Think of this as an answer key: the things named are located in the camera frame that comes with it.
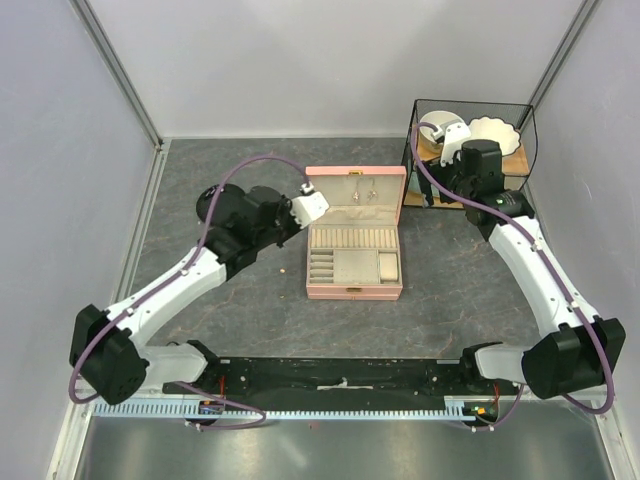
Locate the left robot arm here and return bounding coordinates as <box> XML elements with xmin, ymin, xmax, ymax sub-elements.
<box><xmin>69</xmin><ymin>184</ymin><xmax>311</xmax><ymax>405</ymax></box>

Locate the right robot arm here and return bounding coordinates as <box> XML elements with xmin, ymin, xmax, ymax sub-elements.
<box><xmin>411</xmin><ymin>139</ymin><xmax>626</xmax><ymax>414</ymax></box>

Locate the pink jewelry box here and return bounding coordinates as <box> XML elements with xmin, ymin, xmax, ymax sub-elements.
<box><xmin>306</xmin><ymin>166</ymin><xmax>407</xmax><ymax>301</ymax></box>

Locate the white scalloped bowl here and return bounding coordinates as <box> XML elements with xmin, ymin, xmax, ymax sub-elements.
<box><xmin>469</xmin><ymin>116</ymin><xmax>521</xmax><ymax>157</ymax></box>

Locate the white round bowl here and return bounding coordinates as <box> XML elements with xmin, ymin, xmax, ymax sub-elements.
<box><xmin>420</xmin><ymin>110</ymin><xmax>464</xmax><ymax>153</ymax></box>

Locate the right hanging earring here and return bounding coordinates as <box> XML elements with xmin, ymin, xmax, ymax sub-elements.
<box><xmin>367</xmin><ymin>179</ymin><xmax>377</xmax><ymax>203</ymax></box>

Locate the hanging earring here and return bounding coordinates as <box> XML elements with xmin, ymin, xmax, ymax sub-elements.
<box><xmin>367</xmin><ymin>179</ymin><xmax>377</xmax><ymax>203</ymax></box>
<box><xmin>352</xmin><ymin>179</ymin><xmax>361</xmax><ymax>204</ymax></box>

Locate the left hanging earring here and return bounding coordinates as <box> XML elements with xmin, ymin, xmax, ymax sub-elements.
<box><xmin>352</xmin><ymin>179</ymin><xmax>361</xmax><ymax>204</ymax></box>

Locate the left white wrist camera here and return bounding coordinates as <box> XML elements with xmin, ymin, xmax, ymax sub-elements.
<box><xmin>291</xmin><ymin>191</ymin><xmax>329</xmax><ymax>229</ymax></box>

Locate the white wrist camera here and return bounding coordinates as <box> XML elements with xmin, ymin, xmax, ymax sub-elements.
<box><xmin>432</xmin><ymin>121</ymin><xmax>471</xmax><ymax>166</ymax></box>
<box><xmin>291</xmin><ymin>191</ymin><xmax>329</xmax><ymax>229</ymax></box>

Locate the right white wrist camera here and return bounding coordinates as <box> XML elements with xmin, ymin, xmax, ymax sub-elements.
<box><xmin>432</xmin><ymin>121</ymin><xmax>471</xmax><ymax>166</ymax></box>

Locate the black wire shelf rack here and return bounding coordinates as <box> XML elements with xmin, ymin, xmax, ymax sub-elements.
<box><xmin>401</xmin><ymin>99</ymin><xmax>535</xmax><ymax>209</ymax></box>

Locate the blue slotted cable duct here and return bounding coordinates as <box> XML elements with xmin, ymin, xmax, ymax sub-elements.
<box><xmin>91</xmin><ymin>396</ymin><xmax>475</xmax><ymax>421</ymax></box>

